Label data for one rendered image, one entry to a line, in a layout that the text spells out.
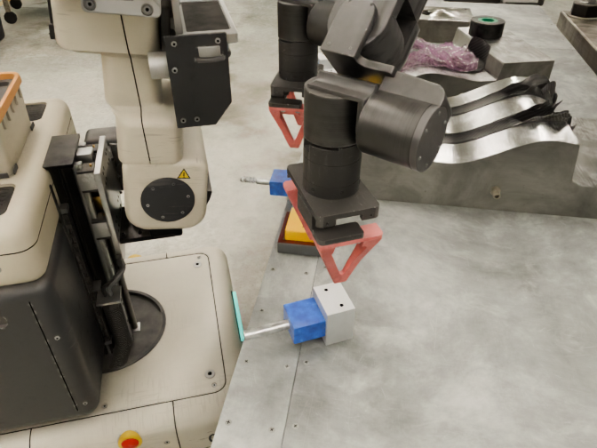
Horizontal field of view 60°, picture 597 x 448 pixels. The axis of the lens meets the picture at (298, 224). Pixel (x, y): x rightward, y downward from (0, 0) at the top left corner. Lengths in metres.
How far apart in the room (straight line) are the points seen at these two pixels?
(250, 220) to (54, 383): 1.23
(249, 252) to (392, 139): 1.62
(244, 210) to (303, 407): 1.71
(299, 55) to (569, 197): 0.49
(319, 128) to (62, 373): 0.82
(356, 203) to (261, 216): 1.72
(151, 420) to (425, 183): 0.78
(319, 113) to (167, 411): 0.92
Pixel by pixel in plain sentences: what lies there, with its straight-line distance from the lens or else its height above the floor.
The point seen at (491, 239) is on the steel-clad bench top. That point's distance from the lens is 0.85.
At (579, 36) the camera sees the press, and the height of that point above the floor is 0.77.
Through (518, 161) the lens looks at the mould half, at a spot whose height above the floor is 0.90.
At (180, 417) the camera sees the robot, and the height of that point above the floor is 0.27.
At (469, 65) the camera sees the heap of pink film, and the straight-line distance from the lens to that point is 1.27.
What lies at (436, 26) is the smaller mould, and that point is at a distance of 1.67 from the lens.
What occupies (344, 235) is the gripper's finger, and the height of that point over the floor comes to 1.00.
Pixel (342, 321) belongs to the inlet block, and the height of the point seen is 0.84.
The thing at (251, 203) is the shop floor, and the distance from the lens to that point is 2.29.
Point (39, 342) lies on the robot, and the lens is 1.08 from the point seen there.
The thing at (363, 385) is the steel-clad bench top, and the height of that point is 0.80.
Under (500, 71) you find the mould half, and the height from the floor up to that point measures 0.89.
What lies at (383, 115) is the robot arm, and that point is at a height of 1.12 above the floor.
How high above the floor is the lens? 1.30
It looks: 37 degrees down
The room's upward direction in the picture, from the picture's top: straight up
